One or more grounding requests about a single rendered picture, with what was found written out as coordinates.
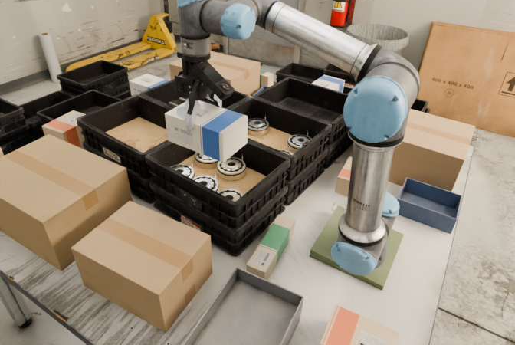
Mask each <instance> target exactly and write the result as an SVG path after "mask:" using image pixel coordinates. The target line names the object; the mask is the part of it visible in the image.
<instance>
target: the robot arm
mask: <svg viewBox="0 0 515 345"><path fill-rule="evenodd" d="M177 3H178V6H177V9H178V14H179V30H180V39H181V47H182V51H178V52H177V57H178V58H181V59H182V71H180V72H179V73H178V74H177V75H175V88H176V93H177V94H180V95H182V96H183V97H188V99H187V101H186V102H185V106H183V107H178V108H177V111H176V113H177V115H178V116H180V117H181V118H182V119H183V120H185V121H186V132H187V133H190V132H191V130H192V129H193V128H194V123H195V120H196V115H197V113H198V111H199V108H200V104H199V102H198V99H200V100H204V99H205V97H206V98H207V99H209V100H211V101H213V102H214V105H215V106H216V107H221V105H222V101H223V100H224V99H226V98H228V97H230V96H231V95H232V94H233V92H234V90H235V89H234V88H233V87H232V86H231V85H230V84H229V83H228V82H227V81H226V80H225V79H224V78H223V77H222V76H221V75H220V74H219V73H218V72H217V71H216V69H214V68H213V67H212V66H211V65H210V64H209V63H208V60H209V59H210V58H211V53H210V51H211V50H212V49H211V34H214V35H221V36H225V37H228V38H231V39H241V40H244V39H247V38H249V37H250V36H251V33H252V32H253V30H254V26H255V25H258V26H260V27H261V28H264V29H265V30H267V31H269V32H271V33H273V34H275V35H277V36H279V37H281V38H283V39H285V40H286V41H289V42H290V43H292V44H295V45H296V46H298V47H300V48H303V49H304V50H305V51H308V52H310V53H311V54H314V55H316V56H317V57H319V58H321V59H323V60H325V61H327V62H329V63H331V64H333V65H335V66H337V67H338V68H340V69H342V70H344V71H346V72H348V73H350V74H352V75H353V76H354V79H355V82H357V83H358V84H357V85H356V86H355V87H354V88H353V89H352V90H351V91H350V93H349V95H348V97H347V99H346V102H345V105H344V108H343V117H344V121H345V124H346V126H347V127H349V129H348V134H349V137H350V139H351V140H353V141H354V145H353V158H352V165H351V172H350V179H349V192H348V199H347V206H346V213H344V214H343V215H342V216H341V217H340V220H339V227H338V235H337V238H336V241H335V242H334V243H333V245H332V248H331V256H332V258H333V260H334V261H335V262H336V263H337V264H338V265H339V266H340V267H341V268H342V269H344V270H345V271H348V272H349V273H352V274H357V275H368V274H370V273H372V272H373V270H374V269H375V268H378V267H379V266H381V265H382V264H383V263H384V261H385V259H386V256H387V253H388V249H387V238H388V236H389V233H390V231H391V229H392V226H393V224H394V222H395V219H396V216H397V215H398V214H399V202H398V201H397V199H395V197H394V196H393V195H391V194H390V193H388V192H387V191H386V190H387V185H388V181H389V173H390V169H391V164H392V157H393V152H394V148H395V146H397V145H399V144H400V143H401V142H402V141H403V140H404V135H405V129H406V125H407V121H408V115H409V111H410V109H411V107H412V105H413V103H414V102H415V100H416V98H417V97H418V94H419V91H420V86H421V83H420V78H419V75H418V72H417V71H416V69H415V68H414V67H413V65H412V64H411V63H410V62H408V61H407V60H406V59H404V58H403V57H401V56H400V55H398V54H396V53H395V52H393V51H390V50H389V49H387V48H384V47H383V46H381V45H379V44H374V45H367V44H365V43H363V42H361V41H359V40H357V39H355V38H353V37H351V36H349V35H347V34H345V33H343V32H341V31H339V30H337V29H335V28H333V27H331V26H329V25H326V24H324V23H322V22H321V21H318V20H316V19H315V18H312V17H310V16H309V15H306V14H304V13H303V12H301V11H298V10H296V9H295V8H292V7H290V6H289V5H285V4H284V3H282V2H279V1H278V0H230V1H228V2H221V1H216V0H177ZM210 33H211V34H210ZM179 75H180V76H179ZM177 81H178V82H179V90H178V86H177Z"/></svg>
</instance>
